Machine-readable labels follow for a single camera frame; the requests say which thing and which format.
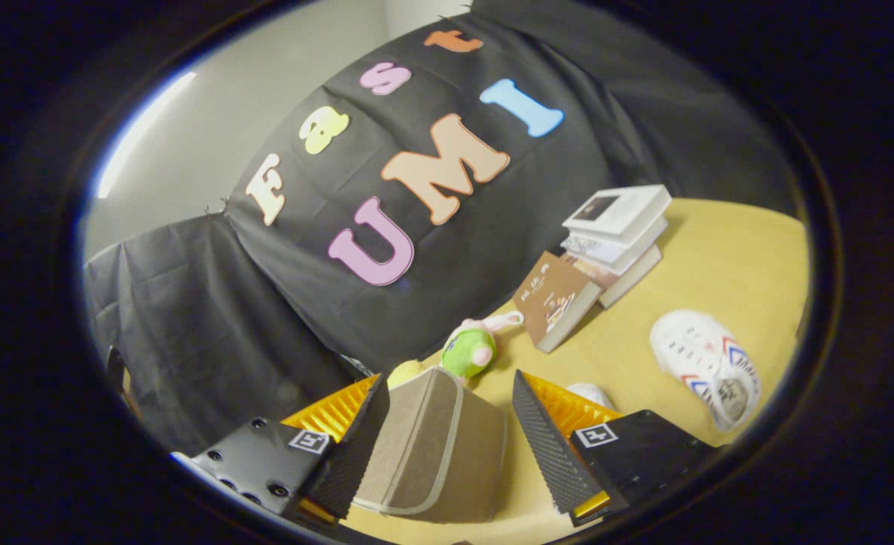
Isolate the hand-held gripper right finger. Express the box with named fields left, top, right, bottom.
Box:
left=512, top=369, right=720, bottom=528

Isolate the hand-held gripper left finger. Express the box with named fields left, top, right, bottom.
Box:
left=186, top=372, right=391, bottom=531

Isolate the beige fabric storage box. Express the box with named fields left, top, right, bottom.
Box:
left=352, top=367, right=508, bottom=525

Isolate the yellow plush toy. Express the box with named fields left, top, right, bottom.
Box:
left=386, top=360, right=425, bottom=391

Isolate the green and pink plush toy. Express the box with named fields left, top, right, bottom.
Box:
left=439, top=310, right=525, bottom=379

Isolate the brown book with picture cover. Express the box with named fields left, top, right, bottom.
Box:
left=512, top=251, right=605, bottom=354

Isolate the thick brown-covered book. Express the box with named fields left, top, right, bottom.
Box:
left=568, top=244, right=663, bottom=309

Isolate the black backdrop cloth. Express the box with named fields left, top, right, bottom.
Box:
left=83, top=0, right=796, bottom=455

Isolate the white patterned book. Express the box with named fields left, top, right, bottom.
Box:
left=560, top=218, right=668, bottom=275

